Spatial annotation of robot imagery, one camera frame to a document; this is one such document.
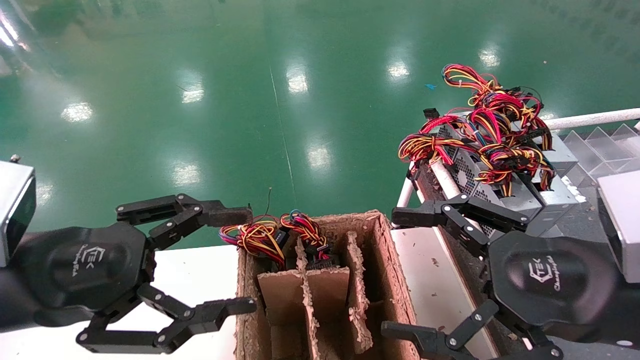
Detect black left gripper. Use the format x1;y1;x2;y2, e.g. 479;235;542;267
15;194;258;355

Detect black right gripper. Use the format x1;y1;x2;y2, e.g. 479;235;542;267
381;193;622;360

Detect brown cardboard box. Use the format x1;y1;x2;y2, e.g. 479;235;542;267
235;210;421;360

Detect white pipe leg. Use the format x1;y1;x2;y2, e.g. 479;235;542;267
396;177;417;209

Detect silver power supply unit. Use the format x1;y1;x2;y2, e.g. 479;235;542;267
447;145;501;201
432;120;470;157
520;132;581;238
467;165;545;246

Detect cardboard divider insert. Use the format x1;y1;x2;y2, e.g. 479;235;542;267
257;230;374;360

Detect clear acrylic divider tray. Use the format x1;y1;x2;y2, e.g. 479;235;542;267
560;122;640;206

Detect coloured wire bundle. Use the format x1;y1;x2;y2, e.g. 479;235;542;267
398;115;468;167
441;63;544;121
467;107;557;198

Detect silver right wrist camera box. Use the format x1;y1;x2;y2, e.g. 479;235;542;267
597;170;640;284

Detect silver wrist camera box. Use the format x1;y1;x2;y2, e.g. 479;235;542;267
597;170;640;284
0;154;37;268

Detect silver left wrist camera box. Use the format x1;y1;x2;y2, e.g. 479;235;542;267
0;154;37;268

